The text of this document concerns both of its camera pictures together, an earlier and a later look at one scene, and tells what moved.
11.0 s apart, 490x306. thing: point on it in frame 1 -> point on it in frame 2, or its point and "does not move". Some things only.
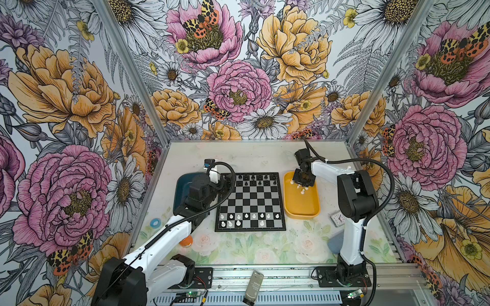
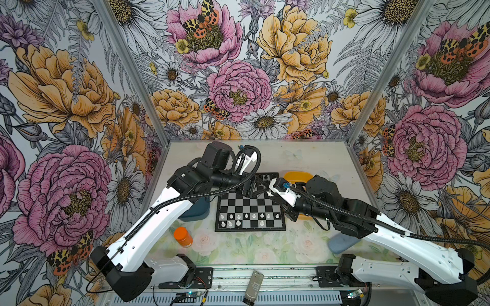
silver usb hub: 253,287 does not move
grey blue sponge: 335,243 does not move
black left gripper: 225,189 -> 247,190
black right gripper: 311,183 -> 286,205
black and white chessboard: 254,204 does not move
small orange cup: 186,242 does not move
